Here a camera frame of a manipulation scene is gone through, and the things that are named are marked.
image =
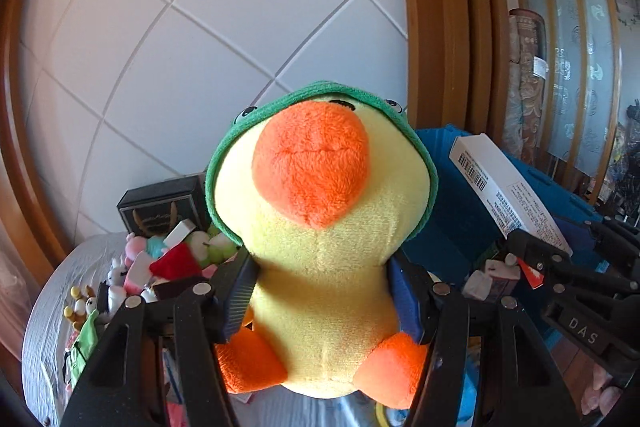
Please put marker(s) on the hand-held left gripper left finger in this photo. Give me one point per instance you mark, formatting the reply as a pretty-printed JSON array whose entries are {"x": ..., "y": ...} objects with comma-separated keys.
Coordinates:
[{"x": 239, "y": 302}]

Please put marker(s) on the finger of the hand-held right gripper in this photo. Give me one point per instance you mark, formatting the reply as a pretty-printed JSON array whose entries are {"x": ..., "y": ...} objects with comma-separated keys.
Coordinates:
[
  {"x": 540, "y": 259},
  {"x": 620, "y": 242}
]

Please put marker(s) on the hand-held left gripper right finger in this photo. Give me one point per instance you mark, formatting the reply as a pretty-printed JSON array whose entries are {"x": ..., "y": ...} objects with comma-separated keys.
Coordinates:
[{"x": 407, "y": 302}]

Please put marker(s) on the white red medicine box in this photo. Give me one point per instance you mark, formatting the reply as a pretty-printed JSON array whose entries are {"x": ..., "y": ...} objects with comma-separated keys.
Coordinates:
[{"x": 505, "y": 192}]

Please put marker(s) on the blue plastic crate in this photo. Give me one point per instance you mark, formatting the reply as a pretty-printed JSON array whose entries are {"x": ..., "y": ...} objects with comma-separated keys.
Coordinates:
[{"x": 450, "y": 227}]

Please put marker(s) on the yellow duck plush green hood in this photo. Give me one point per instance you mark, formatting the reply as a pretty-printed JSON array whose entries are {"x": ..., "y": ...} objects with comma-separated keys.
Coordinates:
[{"x": 320, "y": 257}]

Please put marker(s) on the person's right hand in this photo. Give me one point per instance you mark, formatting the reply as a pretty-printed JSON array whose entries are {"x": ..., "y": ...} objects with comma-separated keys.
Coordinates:
[{"x": 602, "y": 394}]

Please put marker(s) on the small white purple carton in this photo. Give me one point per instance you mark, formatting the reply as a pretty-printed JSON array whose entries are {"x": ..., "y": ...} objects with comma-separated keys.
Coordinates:
[{"x": 492, "y": 282}]

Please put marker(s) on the green apple plush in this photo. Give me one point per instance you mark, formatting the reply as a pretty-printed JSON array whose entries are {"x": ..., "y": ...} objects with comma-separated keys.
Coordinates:
[{"x": 212, "y": 249}]

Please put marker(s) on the dark brown pouch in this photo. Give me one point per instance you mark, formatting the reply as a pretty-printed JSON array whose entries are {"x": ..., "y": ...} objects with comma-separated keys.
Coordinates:
[{"x": 172, "y": 289}]

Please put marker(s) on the red plush toy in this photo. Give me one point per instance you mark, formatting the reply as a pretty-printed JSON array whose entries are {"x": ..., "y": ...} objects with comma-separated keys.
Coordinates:
[{"x": 175, "y": 264}]

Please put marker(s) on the small white box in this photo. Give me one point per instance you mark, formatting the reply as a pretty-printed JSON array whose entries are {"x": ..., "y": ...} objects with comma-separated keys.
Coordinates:
[{"x": 180, "y": 232}]

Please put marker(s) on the pink plush toy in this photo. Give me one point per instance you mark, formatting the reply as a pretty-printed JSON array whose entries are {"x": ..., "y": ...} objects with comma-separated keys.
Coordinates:
[{"x": 136, "y": 267}]

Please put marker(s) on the black gift box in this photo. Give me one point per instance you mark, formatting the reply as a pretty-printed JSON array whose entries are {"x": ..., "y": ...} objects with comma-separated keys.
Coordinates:
[{"x": 160, "y": 207}]

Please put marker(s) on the small white rabbit figure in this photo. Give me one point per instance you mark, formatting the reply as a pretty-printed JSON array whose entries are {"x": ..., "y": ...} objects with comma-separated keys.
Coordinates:
[{"x": 116, "y": 274}]

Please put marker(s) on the small yellow white figurines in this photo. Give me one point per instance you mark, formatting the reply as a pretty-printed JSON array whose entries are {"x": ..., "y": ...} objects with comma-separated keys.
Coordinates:
[{"x": 80, "y": 307}]

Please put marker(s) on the green frog plush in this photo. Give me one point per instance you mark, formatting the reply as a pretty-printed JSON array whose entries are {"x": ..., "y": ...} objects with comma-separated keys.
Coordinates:
[{"x": 85, "y": 347}]

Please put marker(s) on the rolled patterned carpet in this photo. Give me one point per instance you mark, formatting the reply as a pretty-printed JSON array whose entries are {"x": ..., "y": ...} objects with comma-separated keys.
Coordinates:
[{"x": 525, "y": 97}]

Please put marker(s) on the wooden lattice glass screen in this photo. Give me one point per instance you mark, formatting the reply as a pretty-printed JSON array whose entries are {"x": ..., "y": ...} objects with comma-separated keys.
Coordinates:
[{"x": 575, "y": 57}]

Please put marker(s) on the light blue printed tablecloth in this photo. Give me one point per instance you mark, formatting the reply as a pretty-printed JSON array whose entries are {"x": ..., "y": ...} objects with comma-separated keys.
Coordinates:
[{"x": 45, "y": 357}]

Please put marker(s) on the wooden wall arch frame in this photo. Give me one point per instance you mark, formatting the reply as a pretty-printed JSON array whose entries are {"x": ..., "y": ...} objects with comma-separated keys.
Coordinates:
[{"x": 435, "y": 32}]

